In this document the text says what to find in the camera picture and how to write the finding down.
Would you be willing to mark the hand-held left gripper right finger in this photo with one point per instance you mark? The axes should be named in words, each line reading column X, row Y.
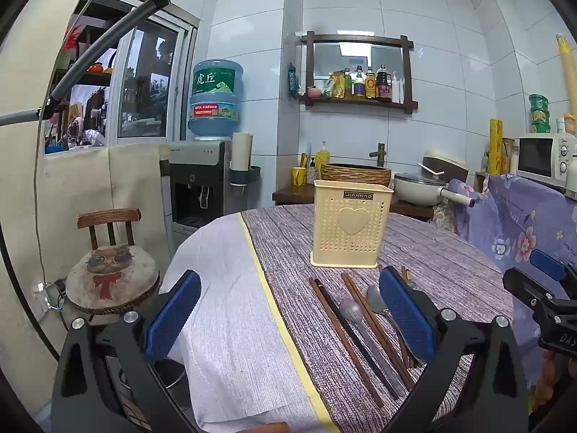
column 405, row 315

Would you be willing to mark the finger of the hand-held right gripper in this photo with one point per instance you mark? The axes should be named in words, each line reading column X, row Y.
column 523, row 285
column 547, row 264

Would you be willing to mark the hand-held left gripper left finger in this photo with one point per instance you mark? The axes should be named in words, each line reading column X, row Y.
column 173, row 313

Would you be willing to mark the shiny silver spoon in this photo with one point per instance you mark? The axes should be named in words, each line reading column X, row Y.
column 376, row 300

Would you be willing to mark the dark wooden chopstick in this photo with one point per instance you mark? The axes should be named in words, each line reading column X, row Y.
column 360, row 343

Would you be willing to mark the grey matte spoon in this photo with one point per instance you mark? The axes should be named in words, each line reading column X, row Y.
column 351, row 311

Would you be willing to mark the cream plastic utensil basket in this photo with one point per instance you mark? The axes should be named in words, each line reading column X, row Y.
column 349, row 225

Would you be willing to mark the person's right hand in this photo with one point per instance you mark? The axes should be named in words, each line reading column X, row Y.
column 556, row 374

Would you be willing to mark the purple striped tablecloth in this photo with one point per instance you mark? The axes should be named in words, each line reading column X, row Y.
column 432, row 275

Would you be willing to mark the purple floral cloth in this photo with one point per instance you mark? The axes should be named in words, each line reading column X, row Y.
column 509, row 225

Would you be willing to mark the white table cover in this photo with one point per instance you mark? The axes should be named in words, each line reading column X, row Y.
column 230, row 324

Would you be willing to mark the owl print seat cushion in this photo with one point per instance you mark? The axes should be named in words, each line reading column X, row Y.
column 112, row 275

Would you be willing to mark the yellow tape strip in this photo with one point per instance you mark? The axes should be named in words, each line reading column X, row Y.
column 270, row 297

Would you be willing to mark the beige patterned cloth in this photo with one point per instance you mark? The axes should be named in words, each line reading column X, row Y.
column 444, row 216

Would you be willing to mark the white microwave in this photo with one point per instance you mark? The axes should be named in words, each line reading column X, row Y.
column 541, row 158

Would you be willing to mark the wooden chair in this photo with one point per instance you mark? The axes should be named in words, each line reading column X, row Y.
column 108, row 218

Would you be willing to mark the grey water dispenser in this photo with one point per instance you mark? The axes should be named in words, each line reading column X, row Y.
column 198, row 189

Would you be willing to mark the white frying pan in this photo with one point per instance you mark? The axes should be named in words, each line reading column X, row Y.
column 417, row 189

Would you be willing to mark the yellow roll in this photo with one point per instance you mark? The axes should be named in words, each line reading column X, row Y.
column 496, row 146

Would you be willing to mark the brown and white rice cooker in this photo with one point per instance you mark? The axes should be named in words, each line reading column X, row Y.
column 446, row 164

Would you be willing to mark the white rice spoon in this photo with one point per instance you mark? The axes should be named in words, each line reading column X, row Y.
column 430, row 169

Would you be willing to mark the beige cover panel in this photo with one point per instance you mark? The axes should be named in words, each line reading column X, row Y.
column 90, row 189

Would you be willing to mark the green instant noodle cups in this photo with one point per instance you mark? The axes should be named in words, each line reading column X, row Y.
column 539, row 115

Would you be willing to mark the woven brown basin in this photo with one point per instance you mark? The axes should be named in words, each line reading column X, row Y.
column 356, row 173

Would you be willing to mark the dark cup holder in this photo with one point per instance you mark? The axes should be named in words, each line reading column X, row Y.
column 245, row 176

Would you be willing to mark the bronze faucet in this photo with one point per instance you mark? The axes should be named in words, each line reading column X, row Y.
column 378, row 153

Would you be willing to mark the small patterned bottle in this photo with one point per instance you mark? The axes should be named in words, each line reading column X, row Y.
column 311, row 177

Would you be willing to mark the yellow cup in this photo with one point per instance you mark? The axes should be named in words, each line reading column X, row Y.
column 299, row 177

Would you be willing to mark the yellow soap dispenser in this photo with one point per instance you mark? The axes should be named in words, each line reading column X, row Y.
column 322, row 158

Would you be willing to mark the long yellow tube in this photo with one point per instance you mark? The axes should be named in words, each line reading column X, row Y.
column 567, row 67

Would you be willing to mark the blue water bottle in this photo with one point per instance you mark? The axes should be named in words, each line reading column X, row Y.
column 215, row 99

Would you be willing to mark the white plastic bottle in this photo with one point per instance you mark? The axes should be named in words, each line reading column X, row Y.
column 396, row 89

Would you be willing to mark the dark soy sauce bottle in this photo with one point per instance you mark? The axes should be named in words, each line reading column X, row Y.
column 383, row 85

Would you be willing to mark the yellow label sauce bottle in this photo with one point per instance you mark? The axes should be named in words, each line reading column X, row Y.
column 370, row 85

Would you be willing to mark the aluminium sliding window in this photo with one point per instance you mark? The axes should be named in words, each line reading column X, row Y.
column 144, row 76

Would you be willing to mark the yellow food packet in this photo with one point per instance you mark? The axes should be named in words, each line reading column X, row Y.
column 338, row 85

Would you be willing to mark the pink bowl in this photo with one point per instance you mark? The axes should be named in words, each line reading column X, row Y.
column 313, row 92

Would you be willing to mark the green hanging packet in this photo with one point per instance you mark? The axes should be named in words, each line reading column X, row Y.
column 294, row 80

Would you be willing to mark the wooden mirror shelf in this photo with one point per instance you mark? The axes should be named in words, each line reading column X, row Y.
column 358, row 40

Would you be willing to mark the grey camera boom arm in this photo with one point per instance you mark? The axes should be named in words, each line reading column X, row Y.
column 90, row 49

